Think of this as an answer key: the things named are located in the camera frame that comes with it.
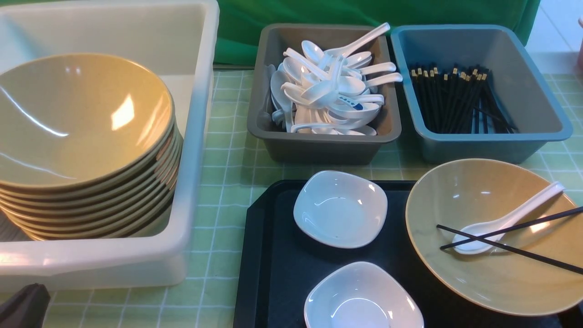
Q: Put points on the white square dish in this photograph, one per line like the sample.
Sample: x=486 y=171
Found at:
x=361 y=295
x=340 y=210

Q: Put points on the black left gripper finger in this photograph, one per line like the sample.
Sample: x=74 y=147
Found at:
x=26 y=308

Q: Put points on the blue chopstick bin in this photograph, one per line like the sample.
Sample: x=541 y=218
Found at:
x=519 y=86

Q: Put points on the green backdrop cloth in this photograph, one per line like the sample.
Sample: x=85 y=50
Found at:
x=241 y=21

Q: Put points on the tan noodle bowl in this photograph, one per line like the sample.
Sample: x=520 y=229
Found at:
x=470 y=191

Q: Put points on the stack of tan bowls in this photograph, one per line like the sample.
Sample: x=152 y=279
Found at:
x=90 y=148

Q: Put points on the black serving tray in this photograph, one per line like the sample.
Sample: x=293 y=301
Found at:
x=280 y=265

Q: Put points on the pile of white soup spoons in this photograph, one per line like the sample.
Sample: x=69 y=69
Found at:
x=332 y=91

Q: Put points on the white square dish front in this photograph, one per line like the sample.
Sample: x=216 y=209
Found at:
x=361 y=295

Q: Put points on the large white plastic tub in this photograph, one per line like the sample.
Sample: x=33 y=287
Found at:
x=176 y=40

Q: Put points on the bundle of black chopsticks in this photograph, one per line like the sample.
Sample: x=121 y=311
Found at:
x=461 y=100

